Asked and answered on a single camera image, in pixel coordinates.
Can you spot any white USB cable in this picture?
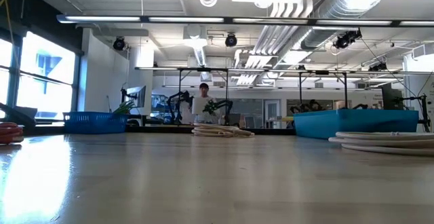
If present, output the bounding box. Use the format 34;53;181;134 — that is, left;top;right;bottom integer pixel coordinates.
328;131;434;157
191;122;256;138

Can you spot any orange-red cable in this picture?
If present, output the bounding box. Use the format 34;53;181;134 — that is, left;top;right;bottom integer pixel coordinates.
0;122;24;145

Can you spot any computer monitor on arm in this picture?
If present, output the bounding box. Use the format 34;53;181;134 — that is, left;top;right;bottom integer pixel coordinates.
121;85;147;114

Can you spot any person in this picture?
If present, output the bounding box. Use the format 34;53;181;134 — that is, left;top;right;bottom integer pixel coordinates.
189;82;221;125

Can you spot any long LED light bar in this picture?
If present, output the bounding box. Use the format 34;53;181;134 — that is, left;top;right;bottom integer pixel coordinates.
56;13;434;28

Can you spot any small blue mesh basket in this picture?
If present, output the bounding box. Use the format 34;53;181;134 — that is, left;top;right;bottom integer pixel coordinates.
62;111;130;135

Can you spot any large blue plastic bin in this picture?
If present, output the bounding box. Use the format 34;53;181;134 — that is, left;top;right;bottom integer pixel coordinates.
293;109;420;140

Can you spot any black monitor on stand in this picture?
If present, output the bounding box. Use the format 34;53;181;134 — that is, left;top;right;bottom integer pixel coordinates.
380;82;404;111

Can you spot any black tripod stand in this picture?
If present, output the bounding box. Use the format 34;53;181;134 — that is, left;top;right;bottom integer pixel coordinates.
393;94;432;133

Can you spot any black gantry frame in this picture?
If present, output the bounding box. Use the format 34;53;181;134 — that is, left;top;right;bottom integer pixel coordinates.
298;69;349;111
176;67;230;126

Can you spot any black aluminium table frame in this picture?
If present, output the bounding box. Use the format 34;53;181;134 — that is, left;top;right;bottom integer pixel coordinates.
22;124;296;136

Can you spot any black ceiling camera cluster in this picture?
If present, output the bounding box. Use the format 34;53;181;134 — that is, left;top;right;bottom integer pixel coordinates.
332;29;363;50

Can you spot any silver ventilation duct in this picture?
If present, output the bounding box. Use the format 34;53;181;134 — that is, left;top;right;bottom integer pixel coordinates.
298;0;397;50

